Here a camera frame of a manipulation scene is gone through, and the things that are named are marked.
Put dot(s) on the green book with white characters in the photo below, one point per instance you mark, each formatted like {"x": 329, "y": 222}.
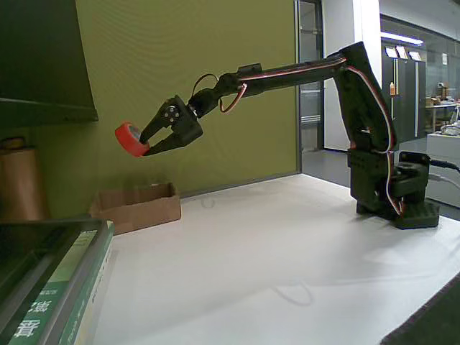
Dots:
{"x": 54, "y": 284}

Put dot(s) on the copper brown cylindrical bottle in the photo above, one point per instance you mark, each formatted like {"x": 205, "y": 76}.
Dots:
{"x": 21, "y": 183}

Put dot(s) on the framed white plaque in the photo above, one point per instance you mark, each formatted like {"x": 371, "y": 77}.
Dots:
{"x": 415, "y": 56}
{"x": 402, "y": 52}
{"x": 390, "y": 52}

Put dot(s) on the dark green shelf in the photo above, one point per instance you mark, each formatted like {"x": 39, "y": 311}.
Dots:
{"x": 39, "y": 54}

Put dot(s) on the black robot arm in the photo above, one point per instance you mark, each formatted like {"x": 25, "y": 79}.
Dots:
{"x": 359, "y": 90}

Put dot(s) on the red roll of tape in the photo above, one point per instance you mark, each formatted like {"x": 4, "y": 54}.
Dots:
{"x": 125, "y": 139}

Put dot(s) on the grey glass door frame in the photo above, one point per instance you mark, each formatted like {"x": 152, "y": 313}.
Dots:
{"x": 309, "y": 32}

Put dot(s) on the long ceiling light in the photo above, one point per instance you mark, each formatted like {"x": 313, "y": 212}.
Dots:
{"x": 402, "y": 38}

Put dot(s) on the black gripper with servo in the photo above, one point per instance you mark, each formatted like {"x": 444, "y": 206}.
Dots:
{"x": 184, "y": 130}

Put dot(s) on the brown cardboard box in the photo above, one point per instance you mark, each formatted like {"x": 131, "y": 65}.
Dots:
{"x": 151, "y": 215}

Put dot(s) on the white paper notice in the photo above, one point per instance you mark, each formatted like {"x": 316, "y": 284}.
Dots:
{"x": 445, "y": 59}

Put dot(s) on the green spine white book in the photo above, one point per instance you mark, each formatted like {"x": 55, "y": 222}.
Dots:
{"x": 90, "y": 280}

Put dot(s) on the black tall cabinet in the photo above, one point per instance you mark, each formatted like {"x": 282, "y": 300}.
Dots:
{"x": 408, "y": 104}

